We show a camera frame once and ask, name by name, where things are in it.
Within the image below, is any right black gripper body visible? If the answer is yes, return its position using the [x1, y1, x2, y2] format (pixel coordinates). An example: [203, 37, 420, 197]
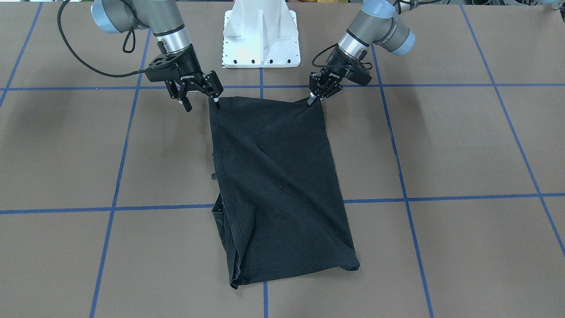
[166, 44, 223, 99]

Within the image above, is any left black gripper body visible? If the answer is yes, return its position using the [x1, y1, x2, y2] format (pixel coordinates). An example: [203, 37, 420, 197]
[309, 46, 355, 98]

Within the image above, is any black t-shirt with logo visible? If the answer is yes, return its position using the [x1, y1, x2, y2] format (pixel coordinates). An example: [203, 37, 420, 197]
[209, 96, 361, 289]

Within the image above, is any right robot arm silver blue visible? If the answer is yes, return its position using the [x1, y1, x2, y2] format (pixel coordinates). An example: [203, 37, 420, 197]
[91, 0, 223, 111]

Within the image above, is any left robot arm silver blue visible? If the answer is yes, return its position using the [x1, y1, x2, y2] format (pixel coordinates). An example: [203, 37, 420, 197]
[307, 0, 418, 106]

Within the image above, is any brown paper table cover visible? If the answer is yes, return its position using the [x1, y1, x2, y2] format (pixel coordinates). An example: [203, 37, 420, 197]
[1, 3, 564, 318]

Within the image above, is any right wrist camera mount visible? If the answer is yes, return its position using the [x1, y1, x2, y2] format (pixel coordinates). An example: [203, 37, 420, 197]
[145, 54, 175, 83]

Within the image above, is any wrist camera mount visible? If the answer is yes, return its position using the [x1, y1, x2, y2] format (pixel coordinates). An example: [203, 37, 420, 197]
[145, 54, 175, 83]
[345, 50, 373, 87]

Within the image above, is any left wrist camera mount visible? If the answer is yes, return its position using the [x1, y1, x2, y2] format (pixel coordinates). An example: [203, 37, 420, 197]
[345, 50, 373, 87]

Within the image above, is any white camera mast post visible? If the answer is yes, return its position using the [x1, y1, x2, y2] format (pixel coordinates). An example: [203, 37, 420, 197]
[222, 0, 301, 68]

